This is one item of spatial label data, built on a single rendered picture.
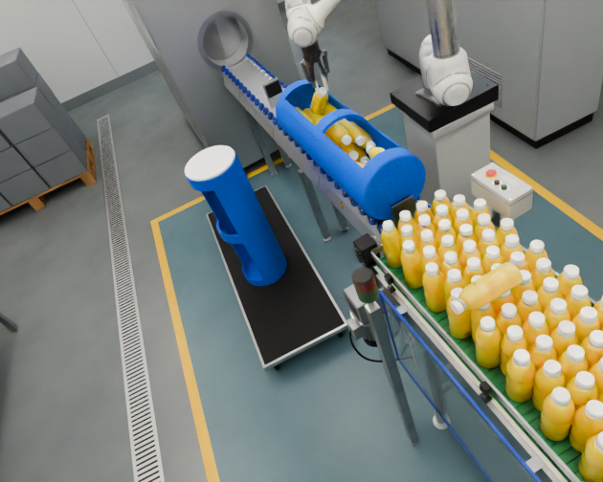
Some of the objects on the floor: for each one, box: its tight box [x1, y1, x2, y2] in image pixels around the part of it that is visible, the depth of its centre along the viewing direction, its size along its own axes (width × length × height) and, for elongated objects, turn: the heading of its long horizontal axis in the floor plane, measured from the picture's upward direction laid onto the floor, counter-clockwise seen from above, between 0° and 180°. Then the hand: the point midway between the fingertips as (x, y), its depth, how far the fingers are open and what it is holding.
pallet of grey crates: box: [0, 48, 97, 235], centre depth 460 cm, size 120×80×119 cm
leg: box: [244, 110, 278, 176], centre depth 378 cm, size 6×6×63 cm
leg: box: [298, 168, 332, 242], centre depth 308 cm, size 6×6×63 cm
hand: (321, 85), depth 214 cm, fingers closed on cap, 4 cm apart
